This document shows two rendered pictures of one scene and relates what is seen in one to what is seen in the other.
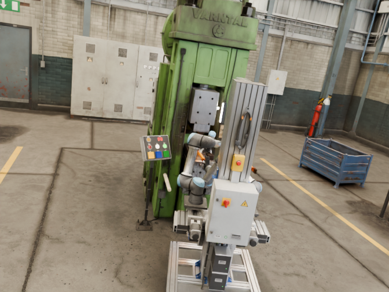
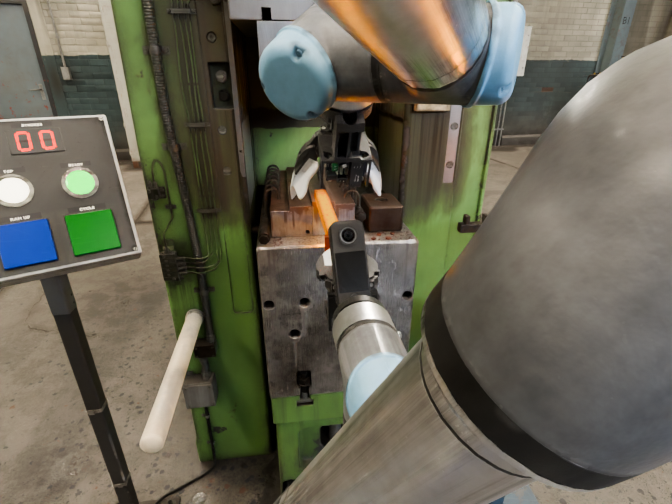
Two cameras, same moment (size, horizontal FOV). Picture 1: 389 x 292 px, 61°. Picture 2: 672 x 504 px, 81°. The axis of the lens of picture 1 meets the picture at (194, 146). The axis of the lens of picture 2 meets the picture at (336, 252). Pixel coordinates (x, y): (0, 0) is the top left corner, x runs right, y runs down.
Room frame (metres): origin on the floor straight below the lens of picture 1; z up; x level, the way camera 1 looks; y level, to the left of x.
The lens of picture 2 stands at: (2.99, -0.21, 1.28)
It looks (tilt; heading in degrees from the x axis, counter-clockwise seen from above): 25 degrees down; 7
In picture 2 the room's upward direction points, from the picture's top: straight up
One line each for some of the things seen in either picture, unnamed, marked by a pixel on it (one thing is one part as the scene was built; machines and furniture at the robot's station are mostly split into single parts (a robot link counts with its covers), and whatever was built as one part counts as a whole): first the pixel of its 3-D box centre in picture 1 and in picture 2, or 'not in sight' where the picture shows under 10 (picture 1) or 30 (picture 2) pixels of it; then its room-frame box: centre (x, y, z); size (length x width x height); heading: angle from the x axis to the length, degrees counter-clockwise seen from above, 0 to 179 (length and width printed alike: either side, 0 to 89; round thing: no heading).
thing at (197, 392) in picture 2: (161, 193); (200, 389); (3.89, 0.32, 0.36); 0.09 x 0.07 x 0.12; 104
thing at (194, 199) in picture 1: (196, 196); not in sight; (2.89, -0.09, 0.87); 0.15 x 0.15 x 0.10
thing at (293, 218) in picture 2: (193, 150); (307, 194); (4.07, 0.00, 0.96); 0.42 x 0.20 x 0.09; 14
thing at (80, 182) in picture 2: not in sight; (80, 182); (3.65, 0.34, 1.09); 0.05 x 0.03 x 0.04; 104
